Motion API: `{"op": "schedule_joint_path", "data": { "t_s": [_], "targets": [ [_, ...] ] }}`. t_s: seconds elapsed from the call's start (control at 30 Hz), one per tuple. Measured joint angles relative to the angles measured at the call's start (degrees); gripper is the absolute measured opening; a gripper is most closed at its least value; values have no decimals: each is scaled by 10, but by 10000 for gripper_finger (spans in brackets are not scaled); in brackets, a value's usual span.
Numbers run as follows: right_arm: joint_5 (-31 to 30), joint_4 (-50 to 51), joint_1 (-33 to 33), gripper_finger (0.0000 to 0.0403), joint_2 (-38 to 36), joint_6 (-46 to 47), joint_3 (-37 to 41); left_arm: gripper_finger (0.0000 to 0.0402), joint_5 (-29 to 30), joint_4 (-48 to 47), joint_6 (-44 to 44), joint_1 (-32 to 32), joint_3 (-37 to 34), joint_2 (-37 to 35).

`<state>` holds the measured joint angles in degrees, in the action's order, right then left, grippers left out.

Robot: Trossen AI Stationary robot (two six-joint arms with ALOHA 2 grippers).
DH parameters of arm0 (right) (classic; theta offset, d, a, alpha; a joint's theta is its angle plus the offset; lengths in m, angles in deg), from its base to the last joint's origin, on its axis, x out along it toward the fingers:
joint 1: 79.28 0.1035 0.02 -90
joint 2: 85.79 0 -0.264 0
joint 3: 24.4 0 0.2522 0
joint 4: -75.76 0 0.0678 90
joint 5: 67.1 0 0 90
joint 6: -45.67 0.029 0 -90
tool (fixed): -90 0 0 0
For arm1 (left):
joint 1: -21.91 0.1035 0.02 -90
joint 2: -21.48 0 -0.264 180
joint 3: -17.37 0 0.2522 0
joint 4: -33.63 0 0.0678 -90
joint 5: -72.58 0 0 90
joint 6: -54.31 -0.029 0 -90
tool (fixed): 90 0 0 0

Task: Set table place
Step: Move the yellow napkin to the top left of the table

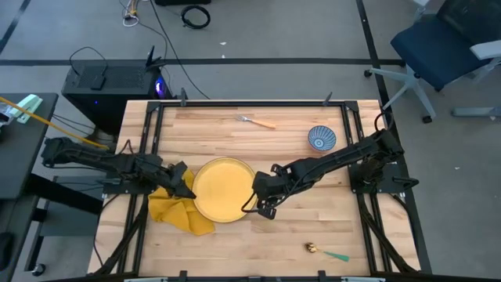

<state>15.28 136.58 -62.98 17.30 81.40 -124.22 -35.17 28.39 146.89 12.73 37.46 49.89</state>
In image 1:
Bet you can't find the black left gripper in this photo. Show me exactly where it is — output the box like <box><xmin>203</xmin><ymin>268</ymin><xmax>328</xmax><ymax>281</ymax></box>
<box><xmin>148</xmin><ymin>155</ymin><xmax>197</xmax><ymax>200</ymax></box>

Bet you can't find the black aluminium table frame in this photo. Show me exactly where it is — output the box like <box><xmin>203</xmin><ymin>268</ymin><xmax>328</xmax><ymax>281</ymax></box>
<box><xmin>88</xmin><ymin>90</ymin><xmax>423</xmax><ymax>282</ymax></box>

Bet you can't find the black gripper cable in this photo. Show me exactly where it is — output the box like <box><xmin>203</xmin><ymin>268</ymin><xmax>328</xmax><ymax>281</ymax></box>
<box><xmin>240</xmin><ymin>183</ymin><xmax>264</xmax><ymax>215</ymax></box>

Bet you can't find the yellow cloth napkin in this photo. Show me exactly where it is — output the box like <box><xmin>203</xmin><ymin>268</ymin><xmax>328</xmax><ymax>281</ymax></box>
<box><xmin>147</xmin><ymin>168</ymin><xmax>217</xmax><ymax>237</ymax></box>

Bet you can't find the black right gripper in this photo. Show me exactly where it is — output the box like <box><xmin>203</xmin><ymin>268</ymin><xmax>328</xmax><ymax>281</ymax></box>
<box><xmin>255</xmin><ymin>163</ymin><xmax>301</xmax><ymax>221</ymax></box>

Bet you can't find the black computer tower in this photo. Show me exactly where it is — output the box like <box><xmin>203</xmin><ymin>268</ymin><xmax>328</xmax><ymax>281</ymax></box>
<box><xmin>61</xmin><ymin>45</ymin><xmax>174</xmax><ymax>135</ymax></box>

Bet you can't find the black side desk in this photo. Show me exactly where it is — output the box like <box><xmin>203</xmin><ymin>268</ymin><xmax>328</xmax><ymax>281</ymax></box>
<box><xmin>0</xmin><ymin>92</ymin><xmax>103</xmax><ymax>282</ymax></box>

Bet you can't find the grey floor bar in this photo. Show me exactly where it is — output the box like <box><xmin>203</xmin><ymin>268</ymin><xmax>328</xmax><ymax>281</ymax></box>
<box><xmin>449</xmin><ymin>106</ymin><xmax>501</xmax><ymax>119</ymax></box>

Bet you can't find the patterned ceramic bowl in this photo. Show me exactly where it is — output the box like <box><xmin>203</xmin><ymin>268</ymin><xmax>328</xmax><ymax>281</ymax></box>
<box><xmin>307</xmin><ymin>125</ymin><xmax>337</xmax><ymax>153</ymax></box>

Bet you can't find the fork with orange handle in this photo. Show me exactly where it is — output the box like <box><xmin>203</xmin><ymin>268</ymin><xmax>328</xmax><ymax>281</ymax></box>
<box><xmin>234</xmin><ymin>114</ymin><xmax>277</xmax><ymax>130</ymax></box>

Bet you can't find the white and yellow cable bundle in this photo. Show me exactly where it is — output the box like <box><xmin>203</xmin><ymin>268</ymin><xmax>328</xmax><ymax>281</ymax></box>
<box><xmin>118</xmin><ymin>0</ymin><xmax>142</xmax><ymax>28</ymax></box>

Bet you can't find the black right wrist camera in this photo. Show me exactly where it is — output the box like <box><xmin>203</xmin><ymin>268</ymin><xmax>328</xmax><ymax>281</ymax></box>
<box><xmin>252</xmin><ymin>171</ymin><xmax>276</xmax><ymax>200</ymax></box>

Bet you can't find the long black floor cable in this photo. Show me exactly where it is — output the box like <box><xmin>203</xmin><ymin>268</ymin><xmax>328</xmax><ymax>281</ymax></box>
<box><xmin>148</xmin><ymin>0</ymin><xmax>212</xmax><ymax>101</ymax></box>

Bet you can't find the gold spoon with green handle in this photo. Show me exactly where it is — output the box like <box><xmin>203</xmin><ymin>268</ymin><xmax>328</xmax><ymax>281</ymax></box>
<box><xmin>304</xmin><ymin>241</ymin><xmax>351</xmax><ymax>263</ymax></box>

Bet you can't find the mint green stapler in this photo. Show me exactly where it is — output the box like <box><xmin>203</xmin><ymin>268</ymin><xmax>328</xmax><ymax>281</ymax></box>
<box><xmin>9</xmin><ymin>93</ymin><xmax>44</xmax><ymax>125</ymax></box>

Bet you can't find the round yellow plate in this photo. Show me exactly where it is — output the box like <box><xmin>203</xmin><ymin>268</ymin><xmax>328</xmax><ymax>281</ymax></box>
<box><xmin>191</xmin><ymin>157</ymin><xmax>259</xmax><ymax>224</ymax></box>

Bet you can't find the small black box with cable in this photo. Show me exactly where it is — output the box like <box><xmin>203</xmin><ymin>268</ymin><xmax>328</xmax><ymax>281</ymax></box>
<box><xmin>69</xmin><ymin>45</ymin><xmax>109</xmax><ymax>92</ymax></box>

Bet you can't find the coiled black cable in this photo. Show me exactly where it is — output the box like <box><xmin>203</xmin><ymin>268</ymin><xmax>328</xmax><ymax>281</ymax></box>
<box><xmin>180</xmin><ymin>4</ymin><xmax>212</xmax><ymax>31</ymax></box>

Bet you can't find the blue office chair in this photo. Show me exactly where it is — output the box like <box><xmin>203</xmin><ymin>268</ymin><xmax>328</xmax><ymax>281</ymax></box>
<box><xmin>363</xmin><ymin>0</ymin><xmax>501</xmax><ymax>125</ymax></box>

